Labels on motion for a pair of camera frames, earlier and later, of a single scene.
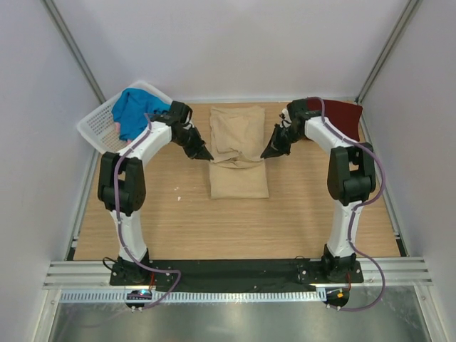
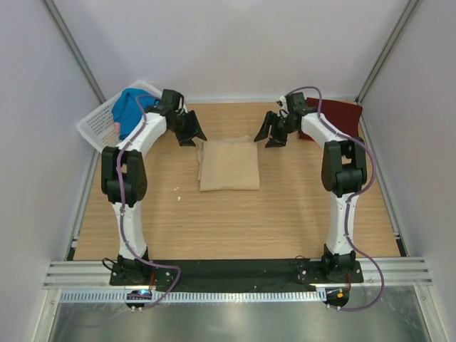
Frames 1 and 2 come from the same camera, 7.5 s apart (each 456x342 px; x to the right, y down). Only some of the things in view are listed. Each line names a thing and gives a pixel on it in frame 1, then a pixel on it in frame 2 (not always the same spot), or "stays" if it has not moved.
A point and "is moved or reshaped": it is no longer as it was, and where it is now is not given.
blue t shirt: [132, 110] stays
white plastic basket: [100, 128] stays
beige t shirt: [237, 170] is moved or reshaped
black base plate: [234, 275] stays
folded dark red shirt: [344, 116] stays
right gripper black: [276, 148] to [271, 120]
